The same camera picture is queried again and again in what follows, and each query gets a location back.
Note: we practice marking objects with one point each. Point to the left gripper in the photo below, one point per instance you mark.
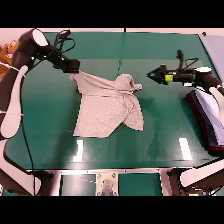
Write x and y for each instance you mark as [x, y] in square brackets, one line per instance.
[68, 65]

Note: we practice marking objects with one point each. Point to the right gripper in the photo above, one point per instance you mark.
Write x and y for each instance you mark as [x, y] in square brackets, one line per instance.
[176, 76]

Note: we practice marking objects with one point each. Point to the grey T-shirt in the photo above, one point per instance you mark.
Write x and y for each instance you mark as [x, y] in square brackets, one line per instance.
[106, 106]

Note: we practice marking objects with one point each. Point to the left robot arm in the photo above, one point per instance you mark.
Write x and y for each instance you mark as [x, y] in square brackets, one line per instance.
[13, 100]

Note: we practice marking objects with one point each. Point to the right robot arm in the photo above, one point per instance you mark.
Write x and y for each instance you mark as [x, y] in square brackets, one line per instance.
[203, 171]

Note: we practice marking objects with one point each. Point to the open brown cardboard box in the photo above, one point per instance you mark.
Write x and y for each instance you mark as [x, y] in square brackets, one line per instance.
[7, 50]

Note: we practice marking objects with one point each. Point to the flat brown cardboard box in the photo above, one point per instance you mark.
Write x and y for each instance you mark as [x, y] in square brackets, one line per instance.
[3, 70]

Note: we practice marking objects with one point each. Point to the navy blue garment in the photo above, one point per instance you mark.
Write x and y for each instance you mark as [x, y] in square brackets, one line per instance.
[210, 133]

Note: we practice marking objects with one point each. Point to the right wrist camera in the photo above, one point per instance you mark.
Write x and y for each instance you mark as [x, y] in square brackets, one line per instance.
[180, 58]

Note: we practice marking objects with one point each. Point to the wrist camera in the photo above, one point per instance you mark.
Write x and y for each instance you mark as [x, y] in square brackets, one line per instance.
[180, 58]
[64, 34]

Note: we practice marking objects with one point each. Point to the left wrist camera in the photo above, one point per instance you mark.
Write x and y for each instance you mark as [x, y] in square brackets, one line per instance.
[64, 34]

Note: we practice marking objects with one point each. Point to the silver frame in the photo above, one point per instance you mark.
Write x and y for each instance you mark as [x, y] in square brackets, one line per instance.
[106, 183]

